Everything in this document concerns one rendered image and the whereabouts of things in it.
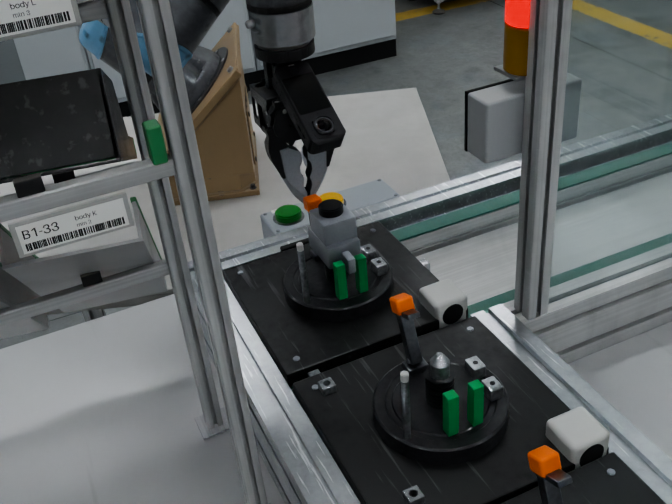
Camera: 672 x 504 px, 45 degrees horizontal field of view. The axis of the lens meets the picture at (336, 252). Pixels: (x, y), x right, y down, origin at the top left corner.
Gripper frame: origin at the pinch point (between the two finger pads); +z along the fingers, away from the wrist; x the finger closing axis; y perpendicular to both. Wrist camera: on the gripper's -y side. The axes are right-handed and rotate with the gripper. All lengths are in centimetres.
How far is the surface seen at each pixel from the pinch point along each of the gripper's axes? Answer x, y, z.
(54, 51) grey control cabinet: 8, 294, 66
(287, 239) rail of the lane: 0.8, 8.5, 11.1
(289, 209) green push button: -1.9, 14.0, 9.8
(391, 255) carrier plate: -9.3, -4.6, 9.9
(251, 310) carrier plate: 11.5, -6.2, 9.9
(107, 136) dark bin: 25.0, -24.8, -25.5
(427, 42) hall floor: -190, 301, 107
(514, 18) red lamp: -16.6, -20.1, -25.1
